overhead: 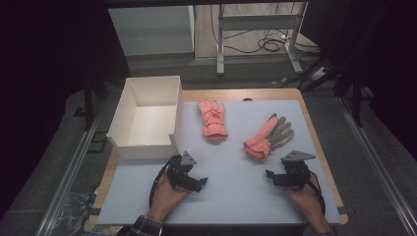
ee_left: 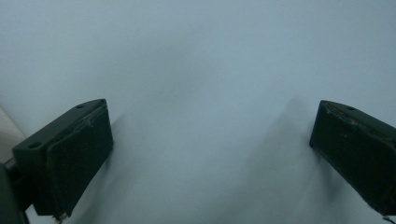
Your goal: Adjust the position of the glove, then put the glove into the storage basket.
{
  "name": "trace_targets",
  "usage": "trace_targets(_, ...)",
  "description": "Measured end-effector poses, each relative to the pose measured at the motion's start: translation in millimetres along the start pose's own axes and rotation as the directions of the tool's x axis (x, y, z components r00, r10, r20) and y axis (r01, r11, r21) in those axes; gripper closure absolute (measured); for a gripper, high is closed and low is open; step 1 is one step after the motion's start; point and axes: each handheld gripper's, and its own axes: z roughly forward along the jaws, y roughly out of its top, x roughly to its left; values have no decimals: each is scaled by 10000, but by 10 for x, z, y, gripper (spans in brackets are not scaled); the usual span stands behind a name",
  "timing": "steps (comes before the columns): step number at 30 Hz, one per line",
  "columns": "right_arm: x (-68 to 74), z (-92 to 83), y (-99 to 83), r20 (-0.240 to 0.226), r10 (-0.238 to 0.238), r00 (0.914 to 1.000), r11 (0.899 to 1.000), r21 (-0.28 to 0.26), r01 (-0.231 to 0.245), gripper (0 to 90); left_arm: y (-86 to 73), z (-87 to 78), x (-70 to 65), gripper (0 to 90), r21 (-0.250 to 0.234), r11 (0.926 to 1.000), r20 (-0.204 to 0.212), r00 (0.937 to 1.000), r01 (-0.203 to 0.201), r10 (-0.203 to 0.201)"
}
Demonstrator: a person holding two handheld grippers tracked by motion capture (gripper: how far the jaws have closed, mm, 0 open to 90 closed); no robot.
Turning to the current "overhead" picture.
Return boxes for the white box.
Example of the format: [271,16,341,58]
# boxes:
[106,75,185,160]

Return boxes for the light blue table mat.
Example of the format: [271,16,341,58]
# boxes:
[96,99,342,226]

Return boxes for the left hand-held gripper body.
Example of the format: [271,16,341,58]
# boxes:
[165,149,198,192]

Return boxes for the black metal stand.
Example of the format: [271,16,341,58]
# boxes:
[82,74,110,132]
[333,73,366,129]

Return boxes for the black floor bracket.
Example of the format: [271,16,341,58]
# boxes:
[87,130,108,154]

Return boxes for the black floor cables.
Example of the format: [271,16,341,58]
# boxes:
[210,3,322,55]

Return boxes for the pink and grey glove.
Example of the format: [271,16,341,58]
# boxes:
[243,112,295,162]

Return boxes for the clear plastic bag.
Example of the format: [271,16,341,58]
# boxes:
[58,191,100,236]

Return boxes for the aluminium rail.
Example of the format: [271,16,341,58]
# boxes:
[34,100,106,236]
[336,95,417,236]

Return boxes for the person's right hand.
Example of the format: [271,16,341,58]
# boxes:
[283,171,325,224]

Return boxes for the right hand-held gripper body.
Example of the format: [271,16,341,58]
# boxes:
[278,149,318,192]

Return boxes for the white cabinet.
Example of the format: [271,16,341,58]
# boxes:
[107,4,196,57]

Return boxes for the person's left hand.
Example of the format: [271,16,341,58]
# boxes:
[146,176,192,222]

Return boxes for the white power strip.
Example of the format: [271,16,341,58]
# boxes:
[309,66,328,82]

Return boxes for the pink glove with red cord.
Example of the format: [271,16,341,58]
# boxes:
[197,99,229,143]

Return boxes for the black and red gripper cable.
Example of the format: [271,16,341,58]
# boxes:
[307,170,327,216]

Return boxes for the white metal desk frame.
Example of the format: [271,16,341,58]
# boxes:
[215,1,310,77]

